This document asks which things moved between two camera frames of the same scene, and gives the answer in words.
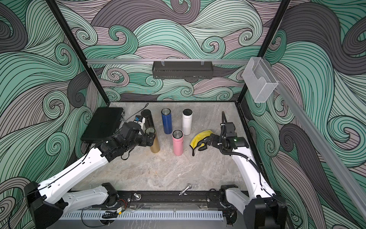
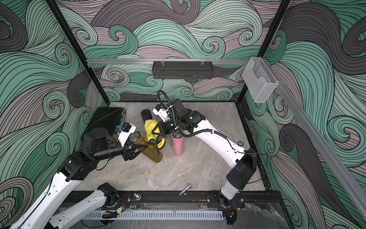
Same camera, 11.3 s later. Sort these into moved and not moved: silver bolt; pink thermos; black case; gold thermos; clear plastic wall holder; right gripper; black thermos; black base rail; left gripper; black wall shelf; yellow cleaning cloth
Moved: yellow cleaning cloth; right gripper; gold thermos; left gripper
Not moved: pink thermos; black thermos; black wall shelf; black base rail; black case; silver bolt; clear plastic wall holder
